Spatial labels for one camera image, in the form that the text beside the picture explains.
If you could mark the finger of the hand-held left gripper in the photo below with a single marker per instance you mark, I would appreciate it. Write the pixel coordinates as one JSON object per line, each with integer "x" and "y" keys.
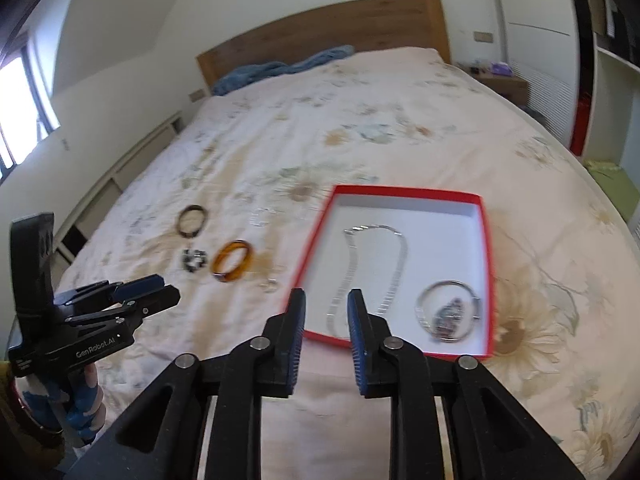
{"x": 160, "y": 297}
{"x": 142, "y": 283}

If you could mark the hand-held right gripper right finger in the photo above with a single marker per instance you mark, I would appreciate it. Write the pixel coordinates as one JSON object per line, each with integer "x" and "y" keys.
{"x": 356, "y": 330}

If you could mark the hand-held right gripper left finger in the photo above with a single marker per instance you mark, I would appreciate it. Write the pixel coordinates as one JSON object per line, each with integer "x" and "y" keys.
{"x": 298, "y": 330}

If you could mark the red jewelry box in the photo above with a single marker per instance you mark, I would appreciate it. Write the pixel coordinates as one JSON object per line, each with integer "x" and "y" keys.
{"x": 435, "y": 240}

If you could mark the person's left forearm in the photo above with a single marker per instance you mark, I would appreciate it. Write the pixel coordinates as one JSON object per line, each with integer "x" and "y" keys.
{"x": 25, "y": 440}

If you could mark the person's left hand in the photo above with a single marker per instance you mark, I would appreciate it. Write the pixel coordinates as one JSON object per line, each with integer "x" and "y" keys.
{"x": 91, "y": 390}

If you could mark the amber bangle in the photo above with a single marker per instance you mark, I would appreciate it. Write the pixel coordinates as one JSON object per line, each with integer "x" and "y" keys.
{"x": 216, "y": 265}

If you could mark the silver bangle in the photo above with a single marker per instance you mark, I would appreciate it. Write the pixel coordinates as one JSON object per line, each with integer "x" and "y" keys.
{"x": 419, "y": 310}

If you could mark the low white cabinet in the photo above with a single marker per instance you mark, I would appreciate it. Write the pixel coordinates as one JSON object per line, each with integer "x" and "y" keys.
{"x": 125, "y": 170}

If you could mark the window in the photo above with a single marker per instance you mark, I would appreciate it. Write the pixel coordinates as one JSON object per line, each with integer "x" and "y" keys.
{"x": 20, "y": 110}

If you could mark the floral bed sheet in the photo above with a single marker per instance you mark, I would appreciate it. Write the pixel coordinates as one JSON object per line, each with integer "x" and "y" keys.
{"x": 350, "y": 135}

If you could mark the blue blanket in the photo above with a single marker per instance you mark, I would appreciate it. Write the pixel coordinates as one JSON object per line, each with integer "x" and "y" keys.
{"x": 260, "y": 72}

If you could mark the wooden nightstand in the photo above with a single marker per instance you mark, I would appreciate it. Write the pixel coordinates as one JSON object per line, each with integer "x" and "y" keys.
{"x": 507, "y": 87}

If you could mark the purple tissue box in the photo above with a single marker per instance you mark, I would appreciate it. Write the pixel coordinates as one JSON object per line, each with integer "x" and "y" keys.
{"x": 500, "y": 68}

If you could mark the green cushion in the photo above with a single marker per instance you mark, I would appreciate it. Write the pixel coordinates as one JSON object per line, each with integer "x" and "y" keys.
{"x": 617, "y": 185}

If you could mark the wooden headboard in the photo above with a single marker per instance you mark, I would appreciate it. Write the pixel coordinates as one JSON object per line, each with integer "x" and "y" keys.
{"x": 325, "y": 30}

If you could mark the white wardrobe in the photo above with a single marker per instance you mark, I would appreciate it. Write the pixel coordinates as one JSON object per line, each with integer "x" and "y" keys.
{"x": 535, "y": 35}

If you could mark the white open shelf unit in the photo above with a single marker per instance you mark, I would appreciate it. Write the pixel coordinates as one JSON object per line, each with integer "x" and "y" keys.
{"x": 612, "y": 85}

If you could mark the wall socket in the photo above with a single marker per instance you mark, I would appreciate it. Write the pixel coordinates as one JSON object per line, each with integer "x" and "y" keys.
{"x": 197, "y": 95}
{"x": 483, "y": 37}

